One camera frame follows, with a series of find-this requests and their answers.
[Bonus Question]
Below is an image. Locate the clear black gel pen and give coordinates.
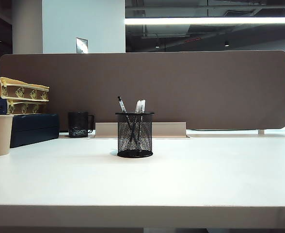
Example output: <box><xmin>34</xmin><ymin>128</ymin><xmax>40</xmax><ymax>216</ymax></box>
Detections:
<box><xmin>134</xmin><ymin>100</ymin><xmax>144</xmax><ymax>147</ymax></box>

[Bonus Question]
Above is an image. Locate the clear capped gel pen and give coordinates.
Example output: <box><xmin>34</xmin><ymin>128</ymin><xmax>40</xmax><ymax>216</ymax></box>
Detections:
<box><xmin>130</xmin><ymin>99</ymin><xmax>146</xmax><ymax>144</ymax></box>

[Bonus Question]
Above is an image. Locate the black capped gel pen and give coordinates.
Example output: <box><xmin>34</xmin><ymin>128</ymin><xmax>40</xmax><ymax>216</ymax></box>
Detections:
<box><xmin>117</xmin><ymin>96</ymin><xmax>138</xmax><ymax>144</ymax></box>

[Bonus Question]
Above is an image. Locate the black mesh pen container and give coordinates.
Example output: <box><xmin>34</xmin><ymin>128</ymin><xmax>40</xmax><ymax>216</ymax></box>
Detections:
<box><xmin>115</xmin><ymin>112</ymin><xmax>155</xmax><ymax>159</ymax></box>

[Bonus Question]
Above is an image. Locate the brown desk divider panel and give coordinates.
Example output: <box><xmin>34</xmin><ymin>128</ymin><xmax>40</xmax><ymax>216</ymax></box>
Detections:
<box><xmin>0</xmin><ymin>50</ymin><xmax>285</xmax><ymax>131</ymax></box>

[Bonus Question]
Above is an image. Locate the black mug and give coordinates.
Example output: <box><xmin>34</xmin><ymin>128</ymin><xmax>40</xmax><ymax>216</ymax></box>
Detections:
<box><xmin>67</xmin><ymin>111</ymin><xmax>95</xmax><ymax>138</ymax></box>

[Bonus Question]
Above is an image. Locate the dark blue box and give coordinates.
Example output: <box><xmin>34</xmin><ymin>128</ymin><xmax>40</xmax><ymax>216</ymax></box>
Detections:
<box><xmin>10</xmin><ymin>113</ymin><xmax>60</xmax><ymax>149</ymax></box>

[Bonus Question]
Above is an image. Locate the long white ceiling light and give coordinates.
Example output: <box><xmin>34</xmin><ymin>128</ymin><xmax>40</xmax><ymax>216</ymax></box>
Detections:
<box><xmin>124</xmin><ymin>17</ymin><xmax>285</xmax><ymax>25</ymax></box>

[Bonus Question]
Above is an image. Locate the white round column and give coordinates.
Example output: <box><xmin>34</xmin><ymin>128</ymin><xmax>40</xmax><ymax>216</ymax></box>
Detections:
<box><xmin>11</xmin><ymin>0</ymin><xmax>44</xmax><ymax>54</ymax></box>

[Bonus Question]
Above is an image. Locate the silver wall sign plate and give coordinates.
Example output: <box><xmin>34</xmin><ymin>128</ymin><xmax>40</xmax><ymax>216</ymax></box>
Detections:
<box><xmin>76</xmin><ymin>37</ymin><xmax>89</xmax><ymax>54</ymax></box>

